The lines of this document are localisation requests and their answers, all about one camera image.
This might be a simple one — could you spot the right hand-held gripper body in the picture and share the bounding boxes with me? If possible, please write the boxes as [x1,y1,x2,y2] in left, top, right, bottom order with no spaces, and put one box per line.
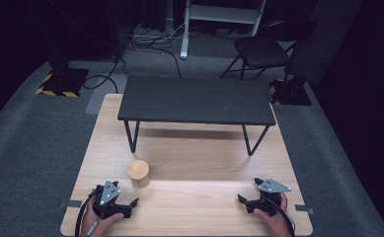
[244,177,292,218]

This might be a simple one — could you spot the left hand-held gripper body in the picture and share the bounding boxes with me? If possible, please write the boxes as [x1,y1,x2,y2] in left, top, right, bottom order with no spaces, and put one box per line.
[92,179,133,220]

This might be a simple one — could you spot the person's right hand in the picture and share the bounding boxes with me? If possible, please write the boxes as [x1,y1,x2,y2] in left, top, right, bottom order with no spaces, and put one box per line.
[253,192,294,237]

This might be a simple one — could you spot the person's left hand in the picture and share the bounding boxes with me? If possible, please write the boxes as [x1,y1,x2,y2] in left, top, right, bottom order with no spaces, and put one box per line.
[80,197,125,237]

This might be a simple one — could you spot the round wooden lidded canister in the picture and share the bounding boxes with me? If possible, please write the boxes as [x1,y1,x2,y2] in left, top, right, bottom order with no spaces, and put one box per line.
[127,159,151,190]

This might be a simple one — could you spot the grey tape tab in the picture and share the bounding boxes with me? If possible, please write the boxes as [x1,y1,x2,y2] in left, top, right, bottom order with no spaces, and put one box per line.
[58,198,83,209]
[294,203,316,215]

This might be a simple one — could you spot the black base, yellow striped edge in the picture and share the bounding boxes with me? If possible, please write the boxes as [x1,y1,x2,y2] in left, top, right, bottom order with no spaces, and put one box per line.
[35,58,91,99]
[269,76,313,108]

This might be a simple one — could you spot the black folding chair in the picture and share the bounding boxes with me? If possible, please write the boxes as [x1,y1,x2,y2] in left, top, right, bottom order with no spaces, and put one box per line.
[219,19,318,82]

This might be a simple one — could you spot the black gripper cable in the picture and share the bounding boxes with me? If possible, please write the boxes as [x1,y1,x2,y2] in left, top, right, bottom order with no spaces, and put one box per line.
[74,190,99,237]
[266,196,296,237]

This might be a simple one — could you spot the black looped floor cable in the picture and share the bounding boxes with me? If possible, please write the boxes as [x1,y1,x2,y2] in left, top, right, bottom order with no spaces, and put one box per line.
[82,55,129,95]

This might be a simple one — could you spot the small black table, wire legs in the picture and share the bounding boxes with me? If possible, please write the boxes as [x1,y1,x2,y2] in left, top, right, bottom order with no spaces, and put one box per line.
[116,74,277,157]

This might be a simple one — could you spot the bundle of floor cables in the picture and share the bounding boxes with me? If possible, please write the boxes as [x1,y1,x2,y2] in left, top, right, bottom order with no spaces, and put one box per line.
[125,21,189,51]

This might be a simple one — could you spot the white metal stand frame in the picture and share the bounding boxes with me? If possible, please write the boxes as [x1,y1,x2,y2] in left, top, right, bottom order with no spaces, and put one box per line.
[179,0,269,60]

